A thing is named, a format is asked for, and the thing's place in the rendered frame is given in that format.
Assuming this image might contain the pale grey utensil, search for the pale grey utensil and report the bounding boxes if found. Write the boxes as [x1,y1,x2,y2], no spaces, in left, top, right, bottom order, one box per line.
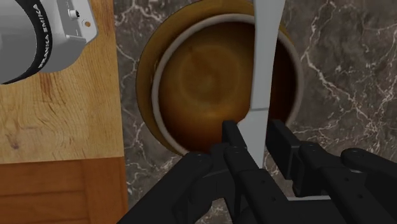
[238,0,286,170]

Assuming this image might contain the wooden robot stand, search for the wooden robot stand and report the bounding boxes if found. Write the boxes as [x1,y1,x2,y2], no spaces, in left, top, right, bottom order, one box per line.
[0,0,130,224]

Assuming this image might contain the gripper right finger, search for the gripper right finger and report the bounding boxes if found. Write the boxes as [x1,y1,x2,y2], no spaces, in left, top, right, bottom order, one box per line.
[265,118,397,224]

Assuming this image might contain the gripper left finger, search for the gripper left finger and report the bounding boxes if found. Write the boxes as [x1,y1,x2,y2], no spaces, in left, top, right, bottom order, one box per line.
[117,120,299,224]

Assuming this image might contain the brown bowl with pale rim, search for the brown bowl with pale rim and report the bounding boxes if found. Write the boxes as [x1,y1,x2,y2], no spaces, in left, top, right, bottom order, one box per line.
[135,0,305,157]

